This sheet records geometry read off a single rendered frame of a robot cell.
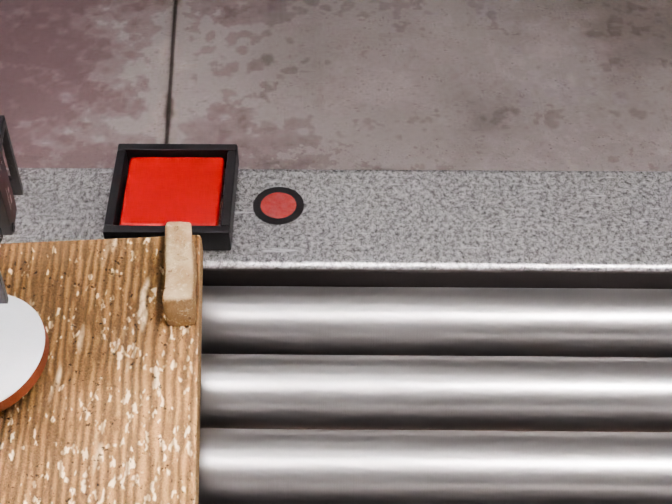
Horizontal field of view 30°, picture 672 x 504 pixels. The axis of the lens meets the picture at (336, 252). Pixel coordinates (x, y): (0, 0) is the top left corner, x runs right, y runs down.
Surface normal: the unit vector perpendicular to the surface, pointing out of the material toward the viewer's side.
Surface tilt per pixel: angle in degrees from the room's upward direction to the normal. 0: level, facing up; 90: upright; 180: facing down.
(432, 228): 0
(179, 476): 0
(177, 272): 12
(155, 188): 0
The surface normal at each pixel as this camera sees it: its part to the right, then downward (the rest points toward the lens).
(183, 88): 0.00, -0.65
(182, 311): 0.11, 0.69
